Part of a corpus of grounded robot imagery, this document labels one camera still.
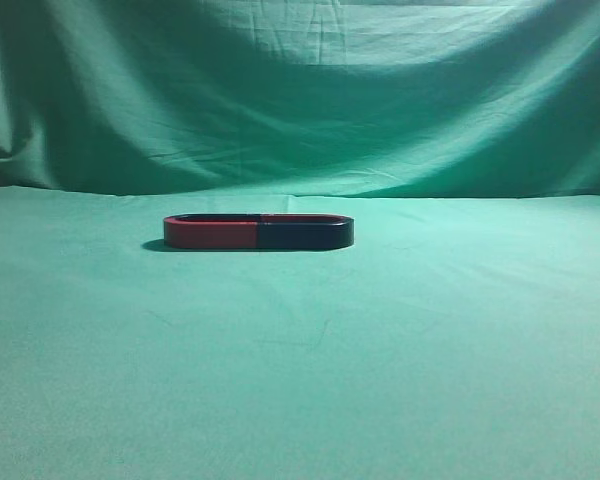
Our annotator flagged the blue-fronted horseshoe magnet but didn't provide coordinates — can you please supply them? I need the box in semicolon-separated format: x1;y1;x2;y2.
257;214;354;251

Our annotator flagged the red-fronted horseshoe magnet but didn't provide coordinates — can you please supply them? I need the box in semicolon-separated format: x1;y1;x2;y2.
163;214;260;249

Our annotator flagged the green cloth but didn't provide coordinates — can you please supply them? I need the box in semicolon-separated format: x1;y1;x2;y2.
0;1;600;479

